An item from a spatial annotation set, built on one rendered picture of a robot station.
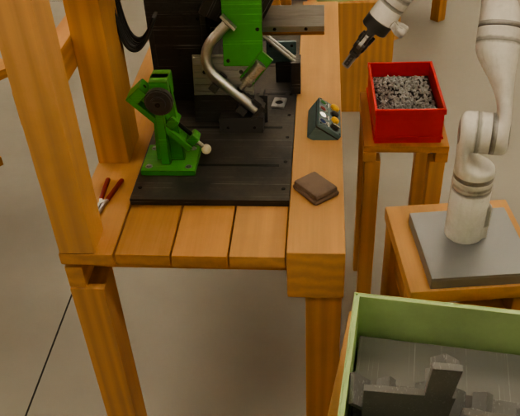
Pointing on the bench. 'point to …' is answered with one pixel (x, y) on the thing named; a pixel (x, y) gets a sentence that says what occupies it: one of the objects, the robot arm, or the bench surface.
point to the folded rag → (315, 188)
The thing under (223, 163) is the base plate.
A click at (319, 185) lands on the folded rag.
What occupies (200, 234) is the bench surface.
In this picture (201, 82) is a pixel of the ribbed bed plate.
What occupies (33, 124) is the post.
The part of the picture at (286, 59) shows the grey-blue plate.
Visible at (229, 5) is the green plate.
